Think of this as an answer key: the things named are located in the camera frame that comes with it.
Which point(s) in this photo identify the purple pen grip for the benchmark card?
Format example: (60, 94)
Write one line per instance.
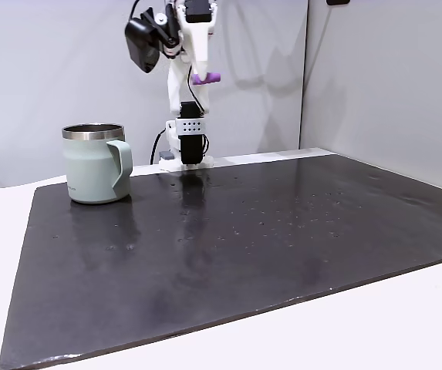
(213, 78)

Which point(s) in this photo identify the grey plug connector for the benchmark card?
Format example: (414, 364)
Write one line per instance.
(166, 155)

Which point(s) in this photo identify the pale green steel-rimmed mug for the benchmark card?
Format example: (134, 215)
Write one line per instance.
(91, 169)

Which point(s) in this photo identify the black table mat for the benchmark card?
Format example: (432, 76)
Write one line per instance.
(220, 262)

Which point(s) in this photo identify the black camera box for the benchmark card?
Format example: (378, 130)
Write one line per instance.
(142, 44)

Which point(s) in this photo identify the black wall-mounted object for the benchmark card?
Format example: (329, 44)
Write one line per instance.
(338, 2)

